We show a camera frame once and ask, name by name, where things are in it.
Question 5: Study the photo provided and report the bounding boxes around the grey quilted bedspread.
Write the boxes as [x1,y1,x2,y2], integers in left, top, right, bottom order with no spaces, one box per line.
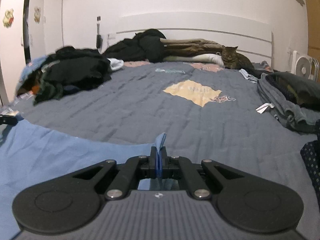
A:
[11,63,319,239]

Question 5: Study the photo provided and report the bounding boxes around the brown blanket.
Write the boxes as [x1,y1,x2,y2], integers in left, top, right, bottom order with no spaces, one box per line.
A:
[160,38,222,57]

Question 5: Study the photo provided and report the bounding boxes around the white headboard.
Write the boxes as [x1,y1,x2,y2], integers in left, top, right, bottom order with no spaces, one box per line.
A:
[106,12,272,64]

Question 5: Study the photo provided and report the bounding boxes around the white pillow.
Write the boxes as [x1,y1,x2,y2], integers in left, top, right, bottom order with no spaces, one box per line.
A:
[163,54,225,67]

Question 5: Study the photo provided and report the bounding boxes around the light blue garment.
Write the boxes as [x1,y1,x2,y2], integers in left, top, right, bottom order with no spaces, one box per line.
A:
[0,119,166,239]

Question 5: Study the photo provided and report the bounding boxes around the pile of dark clothes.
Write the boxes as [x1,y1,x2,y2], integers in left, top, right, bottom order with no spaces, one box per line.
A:
[15,29,165,104]

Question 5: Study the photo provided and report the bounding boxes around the folded grey garment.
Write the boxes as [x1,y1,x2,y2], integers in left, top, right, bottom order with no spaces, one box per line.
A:
[257,74,319,134]

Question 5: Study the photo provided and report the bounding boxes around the folded dark dotted garment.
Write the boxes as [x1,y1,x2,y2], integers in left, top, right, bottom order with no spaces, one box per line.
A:
[300,140,320,203]

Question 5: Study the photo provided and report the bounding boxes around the white box fan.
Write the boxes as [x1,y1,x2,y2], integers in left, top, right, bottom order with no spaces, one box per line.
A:
[291,50,319,81]

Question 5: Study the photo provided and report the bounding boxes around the tabby cat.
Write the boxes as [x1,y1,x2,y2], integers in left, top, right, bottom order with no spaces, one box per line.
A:
[221,46,254,70]

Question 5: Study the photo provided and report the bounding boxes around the white wardrobe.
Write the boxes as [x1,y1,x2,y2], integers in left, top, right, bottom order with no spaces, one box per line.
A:
[1,0,63,105]

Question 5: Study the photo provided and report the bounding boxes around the folded black garment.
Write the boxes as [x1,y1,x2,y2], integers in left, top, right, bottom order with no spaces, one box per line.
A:
[265,72,320,111]

